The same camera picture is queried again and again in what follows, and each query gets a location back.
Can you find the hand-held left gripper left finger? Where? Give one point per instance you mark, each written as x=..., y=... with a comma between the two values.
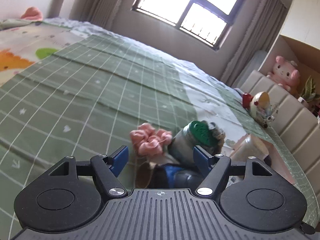
x=120, y=158

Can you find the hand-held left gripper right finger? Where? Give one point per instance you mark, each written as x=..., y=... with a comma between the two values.
x=201, y=160

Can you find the pink scrunchie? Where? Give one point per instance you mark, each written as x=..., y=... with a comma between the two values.
x=150, y=140

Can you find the pink cardboard box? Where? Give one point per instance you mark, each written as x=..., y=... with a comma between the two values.
x=252, y=150

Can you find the jar with green lid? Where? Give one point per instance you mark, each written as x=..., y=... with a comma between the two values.
x=182, y=143

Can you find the blue cloth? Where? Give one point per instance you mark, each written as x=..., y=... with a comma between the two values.
x=172, y=173

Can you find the green checkered bedsheet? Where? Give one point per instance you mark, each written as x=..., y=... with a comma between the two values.
x=87, y=92

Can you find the round cartoon plush toy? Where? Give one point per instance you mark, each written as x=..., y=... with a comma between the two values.
x=260, y=105

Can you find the beige padded headboard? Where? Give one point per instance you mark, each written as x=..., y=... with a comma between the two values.
x=282, y=115

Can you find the pink plush toy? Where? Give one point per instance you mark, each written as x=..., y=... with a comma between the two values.
x=283, y=73

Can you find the green potted plant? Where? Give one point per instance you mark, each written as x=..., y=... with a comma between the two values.
x=308, y=88

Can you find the grey curtain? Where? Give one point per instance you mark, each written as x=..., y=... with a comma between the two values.
x=255, y=30
x=105, y=2

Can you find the cartoon printed blanket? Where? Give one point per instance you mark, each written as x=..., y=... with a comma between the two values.
x=30, y=42

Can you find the wooden shelf cabinet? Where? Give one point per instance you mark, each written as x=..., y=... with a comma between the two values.
x=300, y=45

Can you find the dark framed window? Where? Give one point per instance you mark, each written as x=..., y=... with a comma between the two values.
x=162, y=2

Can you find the pink cloth on bed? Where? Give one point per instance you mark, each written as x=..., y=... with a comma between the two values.
x=31, y=13

